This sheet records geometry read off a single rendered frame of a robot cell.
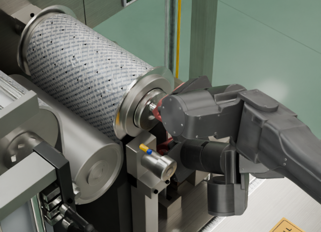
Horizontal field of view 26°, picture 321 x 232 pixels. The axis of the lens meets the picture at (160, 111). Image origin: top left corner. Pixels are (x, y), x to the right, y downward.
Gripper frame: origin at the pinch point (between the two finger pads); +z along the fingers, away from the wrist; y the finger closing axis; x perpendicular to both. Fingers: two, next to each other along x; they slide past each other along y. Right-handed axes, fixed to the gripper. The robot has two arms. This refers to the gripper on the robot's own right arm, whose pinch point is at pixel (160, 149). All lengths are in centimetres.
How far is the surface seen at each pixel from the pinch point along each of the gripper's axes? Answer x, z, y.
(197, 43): -13, 64, 71
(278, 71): -63, 103, 142
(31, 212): 19, -27, -39
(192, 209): -18.0, 3.4, 3.5
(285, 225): -24.7, -13.1, 11.7
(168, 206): -13.5, 3.3, -1.8
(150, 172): 2.3, -8.8, -9.7
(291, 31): -57, 113, 169
